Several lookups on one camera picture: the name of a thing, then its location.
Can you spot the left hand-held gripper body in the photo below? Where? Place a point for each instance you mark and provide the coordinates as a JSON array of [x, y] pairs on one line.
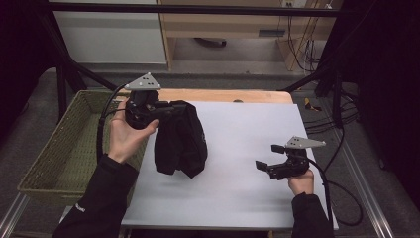
[[140, 109]]

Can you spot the white table cover sheet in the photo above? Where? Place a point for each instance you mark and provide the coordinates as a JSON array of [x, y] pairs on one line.
[[237, 172]]

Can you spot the black cloth garment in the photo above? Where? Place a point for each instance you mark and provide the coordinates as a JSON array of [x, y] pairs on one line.
[[180, 142]]

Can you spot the black curtain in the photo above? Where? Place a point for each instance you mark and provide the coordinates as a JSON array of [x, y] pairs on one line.
[[20, 49], [383, 82]]

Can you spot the aluminium rail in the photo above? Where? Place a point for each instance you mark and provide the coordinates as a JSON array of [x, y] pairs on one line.
[[11, 216], [366, 185]]

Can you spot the white wall socket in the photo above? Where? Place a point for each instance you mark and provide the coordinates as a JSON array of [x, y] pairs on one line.
[[289, 3]]

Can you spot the yellow and black floor object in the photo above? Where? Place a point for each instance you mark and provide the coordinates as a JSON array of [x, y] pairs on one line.
[[312, 105]]

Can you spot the person's left hand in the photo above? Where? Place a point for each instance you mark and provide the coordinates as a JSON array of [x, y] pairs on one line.
[[125, 142]]

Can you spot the black object under desk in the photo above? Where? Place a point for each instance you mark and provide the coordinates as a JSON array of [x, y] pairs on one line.
[[211, 42]]

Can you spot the person's right hand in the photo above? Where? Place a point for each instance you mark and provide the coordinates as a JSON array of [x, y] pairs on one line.
[[302, 183]]

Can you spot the light wooden desk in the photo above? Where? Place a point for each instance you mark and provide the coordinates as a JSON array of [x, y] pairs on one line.
[[224, 24]]

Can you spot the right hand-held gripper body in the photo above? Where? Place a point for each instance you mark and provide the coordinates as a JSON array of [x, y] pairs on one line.
[[290, 165]]

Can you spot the black metal frame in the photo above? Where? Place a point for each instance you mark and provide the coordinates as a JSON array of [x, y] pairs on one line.
[[198, 9]]

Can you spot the green woven basket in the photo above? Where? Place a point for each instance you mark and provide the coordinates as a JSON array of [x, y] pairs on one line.
[[66, 148]]

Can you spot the wooden table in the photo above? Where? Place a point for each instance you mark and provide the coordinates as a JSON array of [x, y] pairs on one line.
[[214, 95]]

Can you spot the white cabinet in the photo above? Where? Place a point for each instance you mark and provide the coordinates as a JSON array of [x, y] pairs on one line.
[[109, 36]]

